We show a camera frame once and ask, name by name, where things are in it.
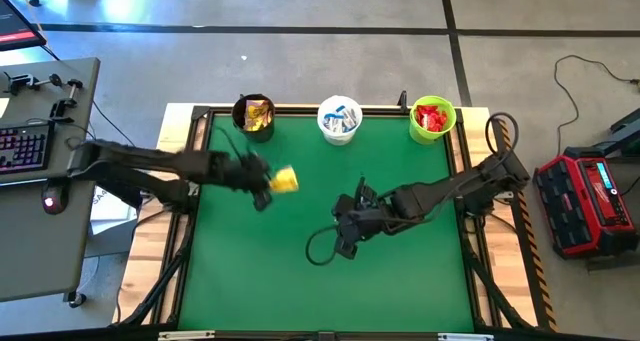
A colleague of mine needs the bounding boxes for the yellow black hazard strip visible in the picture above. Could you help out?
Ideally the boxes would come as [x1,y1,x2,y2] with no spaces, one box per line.
[492,118,559,332]

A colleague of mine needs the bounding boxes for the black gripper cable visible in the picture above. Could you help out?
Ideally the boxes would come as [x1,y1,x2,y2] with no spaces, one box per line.
[305,224,347,268]
[213,124,256,165]

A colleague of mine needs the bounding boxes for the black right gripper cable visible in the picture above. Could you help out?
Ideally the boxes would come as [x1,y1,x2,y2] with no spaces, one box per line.
[305,224,347,268]

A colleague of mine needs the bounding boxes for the black computer monitor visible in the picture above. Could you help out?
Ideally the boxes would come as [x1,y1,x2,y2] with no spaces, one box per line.
[0,0,48,53]

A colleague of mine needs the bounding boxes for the black floor cable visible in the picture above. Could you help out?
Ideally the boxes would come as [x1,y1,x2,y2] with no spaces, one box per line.
[552,54,640,142]

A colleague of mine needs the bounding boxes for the silver metal bracket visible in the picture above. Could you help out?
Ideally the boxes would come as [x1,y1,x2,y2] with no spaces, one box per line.
[437,332,496,341]
[157,329,217,341]

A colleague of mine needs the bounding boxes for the black computer mouse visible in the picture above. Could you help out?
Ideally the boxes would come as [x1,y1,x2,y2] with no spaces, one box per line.
[40,181,70,216]

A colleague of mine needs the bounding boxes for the red black power station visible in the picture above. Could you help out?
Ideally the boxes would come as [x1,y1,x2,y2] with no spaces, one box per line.
[531,153,640,260]

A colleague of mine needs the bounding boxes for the dark grey computer desk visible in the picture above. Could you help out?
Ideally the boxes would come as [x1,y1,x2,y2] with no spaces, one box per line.
[0,56,101,185]

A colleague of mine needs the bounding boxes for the green plastic bucket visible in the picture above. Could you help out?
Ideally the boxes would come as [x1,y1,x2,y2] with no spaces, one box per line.
[408,95,457,146]

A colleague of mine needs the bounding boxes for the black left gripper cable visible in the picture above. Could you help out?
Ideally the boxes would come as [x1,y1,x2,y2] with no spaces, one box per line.
[213,124,256,165]

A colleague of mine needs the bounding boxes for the white plastic bucket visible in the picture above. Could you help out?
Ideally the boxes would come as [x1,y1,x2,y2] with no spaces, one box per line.
[316,95,364,146]

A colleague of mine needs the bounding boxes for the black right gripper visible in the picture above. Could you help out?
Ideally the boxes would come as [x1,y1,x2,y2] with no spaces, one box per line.
[331,176,404,261]

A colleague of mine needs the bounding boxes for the black equipment case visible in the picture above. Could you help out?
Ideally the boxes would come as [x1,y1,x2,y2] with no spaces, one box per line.
[593,106,640,158]

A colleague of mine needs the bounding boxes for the black plastic bucket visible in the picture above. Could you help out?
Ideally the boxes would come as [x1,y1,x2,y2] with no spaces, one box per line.
[231,93,277,144]

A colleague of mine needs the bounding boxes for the black keyboard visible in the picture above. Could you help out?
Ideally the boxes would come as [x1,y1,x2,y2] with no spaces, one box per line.
[0,120,56,175]

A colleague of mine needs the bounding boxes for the grey side table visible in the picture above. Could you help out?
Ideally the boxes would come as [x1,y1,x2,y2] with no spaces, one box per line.
[0,174,97,303]

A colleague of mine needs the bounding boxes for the black desk clamp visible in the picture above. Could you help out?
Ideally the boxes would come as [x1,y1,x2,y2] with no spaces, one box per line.
[48,78,85,122]
[0,72,65,96]

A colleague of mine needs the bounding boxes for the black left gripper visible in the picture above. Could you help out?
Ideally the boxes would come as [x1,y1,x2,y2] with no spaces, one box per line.
[221,149,274,213]

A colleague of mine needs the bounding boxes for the yellow Sour Patch candy packet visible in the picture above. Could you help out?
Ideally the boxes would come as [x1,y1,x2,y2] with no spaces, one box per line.
[268,164,300,195]
[257,103,274,130]
[243,99,264,132]

